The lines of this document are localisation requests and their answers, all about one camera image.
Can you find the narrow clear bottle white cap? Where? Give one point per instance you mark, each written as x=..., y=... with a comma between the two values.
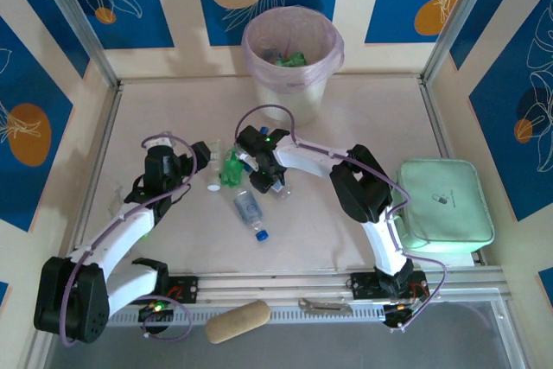
x=214, y=170

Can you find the bluish clear bottle blue cap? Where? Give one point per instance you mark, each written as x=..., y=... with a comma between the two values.
x=248, y=209

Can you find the green bottle yellow cap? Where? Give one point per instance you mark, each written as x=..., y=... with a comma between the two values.
x=231, y=172

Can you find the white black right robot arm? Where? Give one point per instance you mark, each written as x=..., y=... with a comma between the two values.
x=311, y=157

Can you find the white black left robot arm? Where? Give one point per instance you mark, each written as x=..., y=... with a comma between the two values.
x=112, y=239

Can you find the white plastic waste bin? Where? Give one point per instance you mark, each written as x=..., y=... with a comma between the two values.
x=289, y=101

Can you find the pink plastic bin liner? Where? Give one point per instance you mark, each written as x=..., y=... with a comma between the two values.
x=319, y=29

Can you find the small controller circuit board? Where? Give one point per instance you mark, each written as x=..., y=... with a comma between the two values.
x=399, y=313
x=156, y=309

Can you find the metal hand tool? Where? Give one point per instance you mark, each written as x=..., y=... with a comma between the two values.
x=324, y=305

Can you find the tan sponge loaf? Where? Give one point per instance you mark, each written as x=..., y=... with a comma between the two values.
x=237, y=321

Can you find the mint green zipper case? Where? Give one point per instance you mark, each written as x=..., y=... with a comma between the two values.
x=449, y=205

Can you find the aluminium side rail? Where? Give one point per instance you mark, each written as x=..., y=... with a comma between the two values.
x=103, y=140
x=436, y=127

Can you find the aluminium front rail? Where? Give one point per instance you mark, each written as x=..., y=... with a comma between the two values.
x=268, y=284

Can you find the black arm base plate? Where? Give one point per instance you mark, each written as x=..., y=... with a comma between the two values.
x=363, y=284
x=188, y=289

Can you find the aluminium frame post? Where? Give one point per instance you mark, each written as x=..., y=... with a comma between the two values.
x=458, y=19
x=78, y=19

